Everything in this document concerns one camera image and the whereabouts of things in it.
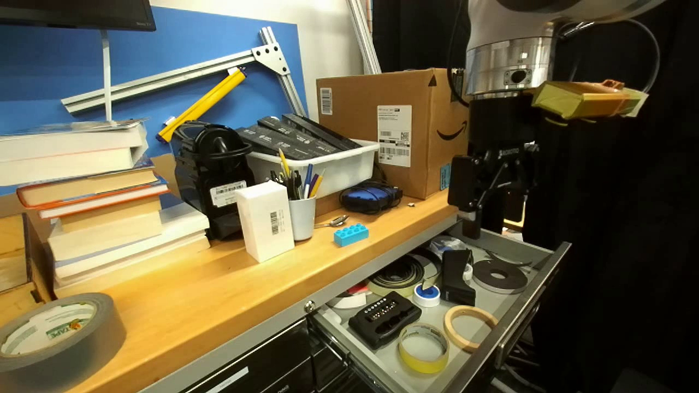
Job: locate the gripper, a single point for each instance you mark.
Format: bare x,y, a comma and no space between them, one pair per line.
499,123

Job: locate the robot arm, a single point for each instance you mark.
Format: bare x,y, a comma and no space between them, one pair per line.
508,27

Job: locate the black lower drawer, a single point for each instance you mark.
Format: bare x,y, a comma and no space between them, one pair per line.
256,365

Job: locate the clear plastic bag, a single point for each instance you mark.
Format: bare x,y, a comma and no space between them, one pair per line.
448,246

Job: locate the flat black tape roll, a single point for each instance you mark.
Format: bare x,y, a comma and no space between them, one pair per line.
499,277

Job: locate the black small box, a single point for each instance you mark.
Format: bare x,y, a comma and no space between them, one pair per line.
456,278

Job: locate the blue and black headset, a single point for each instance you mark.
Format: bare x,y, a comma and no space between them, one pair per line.
368,195

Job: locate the white and blue tape spool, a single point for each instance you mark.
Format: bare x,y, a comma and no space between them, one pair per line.
426,295

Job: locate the black and cream tape roll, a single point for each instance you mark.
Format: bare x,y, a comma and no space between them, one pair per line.
397,275

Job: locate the black curtain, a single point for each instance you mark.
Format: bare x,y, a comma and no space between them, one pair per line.
628,218

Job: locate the cardboard box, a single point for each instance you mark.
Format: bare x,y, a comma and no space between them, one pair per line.
360,136

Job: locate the blue toy brick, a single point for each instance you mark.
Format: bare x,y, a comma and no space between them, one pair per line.
350,235

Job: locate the white plastic bin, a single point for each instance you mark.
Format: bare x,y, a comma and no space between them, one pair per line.
338,169

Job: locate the metal spoon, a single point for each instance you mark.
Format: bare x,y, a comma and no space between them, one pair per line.
334,221

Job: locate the black bit case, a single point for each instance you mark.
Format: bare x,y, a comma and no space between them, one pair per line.
382,319

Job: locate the white and red tape roll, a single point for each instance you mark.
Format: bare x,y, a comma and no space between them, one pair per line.
352,300

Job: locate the white cup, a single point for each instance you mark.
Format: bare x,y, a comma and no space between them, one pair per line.
302,218

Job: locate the bunch of pens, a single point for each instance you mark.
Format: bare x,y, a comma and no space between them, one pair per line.
297,183

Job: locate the yellow tape roll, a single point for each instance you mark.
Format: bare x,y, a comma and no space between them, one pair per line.
423,363

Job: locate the row of black boxes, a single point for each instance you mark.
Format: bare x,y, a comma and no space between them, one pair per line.
295,139

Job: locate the white box with barcode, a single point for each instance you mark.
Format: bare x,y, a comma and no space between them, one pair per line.
265,221

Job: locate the black coffee machine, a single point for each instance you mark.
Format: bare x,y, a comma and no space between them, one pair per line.
210,169

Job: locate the yellow tube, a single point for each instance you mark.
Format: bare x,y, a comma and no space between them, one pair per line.
202,103

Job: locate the stack of books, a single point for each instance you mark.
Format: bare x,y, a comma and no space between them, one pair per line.
104,218

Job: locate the monitor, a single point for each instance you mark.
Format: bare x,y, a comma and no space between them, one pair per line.
76,13

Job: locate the blue board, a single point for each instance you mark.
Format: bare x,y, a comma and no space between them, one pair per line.
49,71

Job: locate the wooden crate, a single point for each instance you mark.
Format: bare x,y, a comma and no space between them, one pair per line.
22,262

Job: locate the aluminium rail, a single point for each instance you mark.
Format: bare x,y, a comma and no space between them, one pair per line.
365,33

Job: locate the aluminium profile frame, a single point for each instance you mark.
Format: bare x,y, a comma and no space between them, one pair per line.
164,76

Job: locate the grey duct tape roll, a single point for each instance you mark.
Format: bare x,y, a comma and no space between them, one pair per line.
82,344

